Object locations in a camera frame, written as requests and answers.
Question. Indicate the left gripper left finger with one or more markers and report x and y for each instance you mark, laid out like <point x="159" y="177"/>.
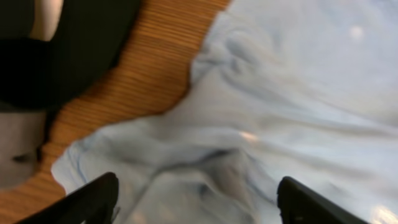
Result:
<point x="93" y="203"/>

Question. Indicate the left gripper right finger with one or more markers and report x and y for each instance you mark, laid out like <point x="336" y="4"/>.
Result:
<point x="298" y="204"/>

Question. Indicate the light blue printed t-shirt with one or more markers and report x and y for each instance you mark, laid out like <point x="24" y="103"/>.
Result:
<point x="306" y="89"/>

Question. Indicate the black folded garment with logo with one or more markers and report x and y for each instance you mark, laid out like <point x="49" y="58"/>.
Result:
<point x="88" y="39"/>

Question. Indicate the grey folded garment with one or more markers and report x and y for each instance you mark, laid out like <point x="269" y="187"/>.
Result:
<point x="22" y="133"/>

